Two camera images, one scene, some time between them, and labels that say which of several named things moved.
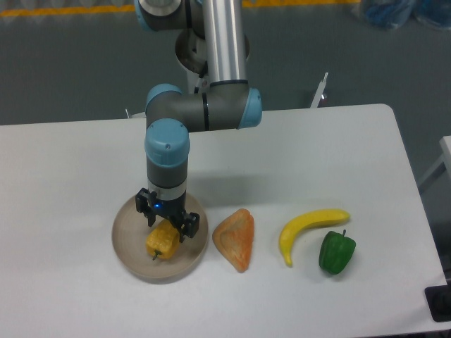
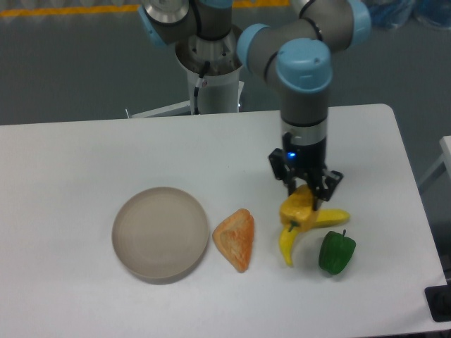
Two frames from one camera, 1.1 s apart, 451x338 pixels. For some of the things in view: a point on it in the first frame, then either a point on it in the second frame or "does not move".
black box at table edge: x=439 y=301 does not move
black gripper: x=148 y=203 -> x=306 y=160
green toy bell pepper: x=336 y=250 does not move
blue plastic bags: x=394 y=13 does not move
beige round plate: x=130 y=234 does not move
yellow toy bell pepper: x=163 y=240 -> x=297 y=209
